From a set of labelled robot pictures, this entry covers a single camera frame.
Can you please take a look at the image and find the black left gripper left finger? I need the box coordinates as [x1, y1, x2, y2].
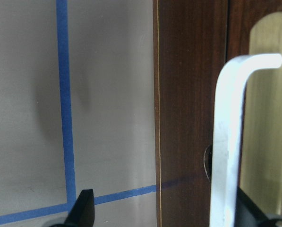
[64, 189, 94, 227]

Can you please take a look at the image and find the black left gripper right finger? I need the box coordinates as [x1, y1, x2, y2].
[234, 188, 273, 227]

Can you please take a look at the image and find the light wood drawer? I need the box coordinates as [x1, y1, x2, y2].
[227, 0, 282, 215]

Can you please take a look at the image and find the white metal drawer handle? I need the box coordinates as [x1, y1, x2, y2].
[209, 53, 282, 227]

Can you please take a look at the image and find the dark brown wooden cabinet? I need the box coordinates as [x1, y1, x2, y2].
[153, 0, 282, 227]

